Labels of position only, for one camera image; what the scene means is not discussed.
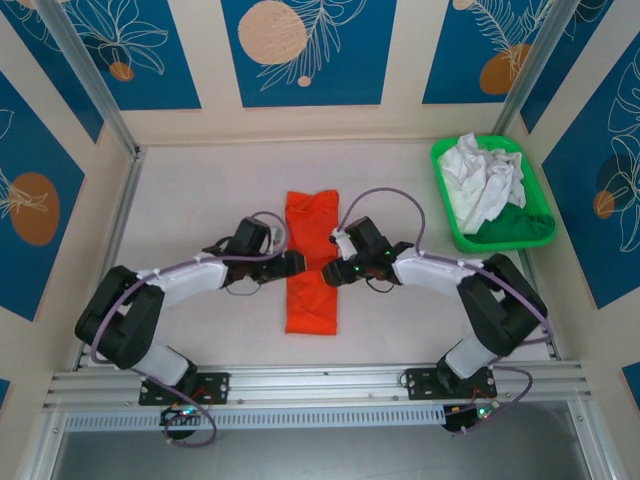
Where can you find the left aluminium side rail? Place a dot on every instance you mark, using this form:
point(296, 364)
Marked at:
point(122, 210)

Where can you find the right controller board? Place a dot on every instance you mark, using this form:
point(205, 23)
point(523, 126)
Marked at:
point(472, 415)

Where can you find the aluminium cross rail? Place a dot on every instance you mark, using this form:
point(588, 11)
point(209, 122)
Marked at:
point(320, 385)

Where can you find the left aluminium corner post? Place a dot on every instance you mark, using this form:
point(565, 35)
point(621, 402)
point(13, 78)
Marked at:
point(95, 85)

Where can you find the right aluminium corner post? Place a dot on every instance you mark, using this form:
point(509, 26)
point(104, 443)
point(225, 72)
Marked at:
point(525, 75)

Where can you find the green plastic tray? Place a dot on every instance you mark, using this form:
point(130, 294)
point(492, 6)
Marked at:
point(450, 220)

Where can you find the left controller board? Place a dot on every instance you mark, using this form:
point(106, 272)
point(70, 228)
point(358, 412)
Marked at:
point(182, 414)

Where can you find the white t-shirt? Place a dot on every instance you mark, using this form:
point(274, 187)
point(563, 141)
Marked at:
point(475, 175)

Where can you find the dark green t-shirt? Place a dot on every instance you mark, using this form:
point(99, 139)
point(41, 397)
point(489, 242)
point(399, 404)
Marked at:
point(520, 227)

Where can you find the controller board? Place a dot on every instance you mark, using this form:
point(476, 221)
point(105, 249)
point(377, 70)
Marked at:
point(472, 415)
point(182, 414)

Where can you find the aluminium corner post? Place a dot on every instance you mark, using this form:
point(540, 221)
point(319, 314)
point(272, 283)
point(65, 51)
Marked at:
point(525, 75)
point(95, 85)

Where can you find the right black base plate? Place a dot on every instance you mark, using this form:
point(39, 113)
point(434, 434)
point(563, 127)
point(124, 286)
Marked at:
point(415, 382)

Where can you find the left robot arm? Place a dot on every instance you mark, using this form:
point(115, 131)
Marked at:
point(125, 325)

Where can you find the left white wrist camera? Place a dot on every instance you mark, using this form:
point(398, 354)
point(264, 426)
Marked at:
point(279, 238)

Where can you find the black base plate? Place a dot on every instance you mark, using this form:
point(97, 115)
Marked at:
point(220, 387)
point(415, 382)

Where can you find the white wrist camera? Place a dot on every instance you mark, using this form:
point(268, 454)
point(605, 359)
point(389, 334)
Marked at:
point(279, 238)
point(342, 245)

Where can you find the orange t-shirt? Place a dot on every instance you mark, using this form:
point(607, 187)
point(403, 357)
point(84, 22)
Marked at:
point(312, 310)

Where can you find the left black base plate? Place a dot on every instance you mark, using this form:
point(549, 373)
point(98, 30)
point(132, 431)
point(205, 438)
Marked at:
point(220, 387)

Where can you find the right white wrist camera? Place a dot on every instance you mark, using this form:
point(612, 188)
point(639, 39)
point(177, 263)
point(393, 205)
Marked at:
point(342, 245)

